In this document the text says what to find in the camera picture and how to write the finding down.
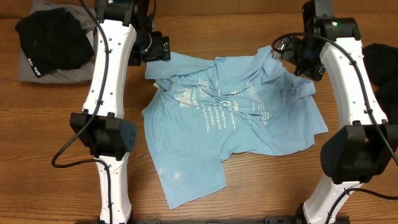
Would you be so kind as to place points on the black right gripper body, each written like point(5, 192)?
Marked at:
point(309, 63)

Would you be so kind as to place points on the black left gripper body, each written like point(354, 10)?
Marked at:
point(147, 47)

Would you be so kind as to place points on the light blue t-shirt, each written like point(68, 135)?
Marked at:
point(206, 110)

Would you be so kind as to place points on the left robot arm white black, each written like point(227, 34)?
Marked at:
point(126, 37)

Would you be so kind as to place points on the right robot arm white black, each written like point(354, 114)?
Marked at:
point(365, 141)

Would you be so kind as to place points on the folded grey garment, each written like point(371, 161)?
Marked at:
point(82, 75)

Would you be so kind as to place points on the unfolded black garment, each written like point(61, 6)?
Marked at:
point(381, 64)

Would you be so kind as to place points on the folded black garment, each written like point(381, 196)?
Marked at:
point(53, 39)

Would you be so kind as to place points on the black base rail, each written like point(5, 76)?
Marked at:
point(266, 220)

